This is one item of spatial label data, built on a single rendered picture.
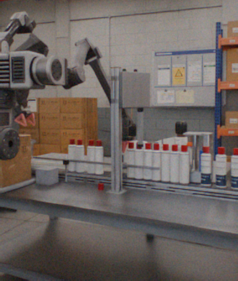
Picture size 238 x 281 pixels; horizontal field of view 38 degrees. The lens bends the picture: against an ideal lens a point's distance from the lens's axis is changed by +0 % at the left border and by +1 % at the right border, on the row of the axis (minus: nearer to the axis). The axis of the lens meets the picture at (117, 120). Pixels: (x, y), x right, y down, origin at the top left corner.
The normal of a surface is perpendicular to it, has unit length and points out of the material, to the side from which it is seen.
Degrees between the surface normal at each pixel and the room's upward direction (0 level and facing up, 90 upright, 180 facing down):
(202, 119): 90
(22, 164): 90
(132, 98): 90
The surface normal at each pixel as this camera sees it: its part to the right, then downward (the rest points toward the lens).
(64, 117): -0.26, 0.04
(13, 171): 0.89, 0.02
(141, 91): 0.47, 0.04
